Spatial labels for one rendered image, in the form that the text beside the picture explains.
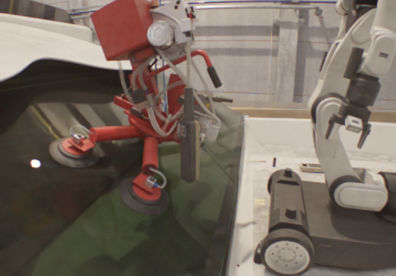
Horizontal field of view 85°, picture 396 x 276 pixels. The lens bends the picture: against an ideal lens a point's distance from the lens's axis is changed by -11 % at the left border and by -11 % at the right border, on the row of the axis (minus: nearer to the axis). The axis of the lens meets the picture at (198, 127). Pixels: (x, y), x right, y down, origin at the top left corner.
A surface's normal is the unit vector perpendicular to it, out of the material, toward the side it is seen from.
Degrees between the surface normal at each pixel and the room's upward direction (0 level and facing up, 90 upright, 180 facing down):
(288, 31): 90
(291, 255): 90
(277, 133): 90
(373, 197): 90
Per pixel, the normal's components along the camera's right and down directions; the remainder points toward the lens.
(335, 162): -0.30, 0.26
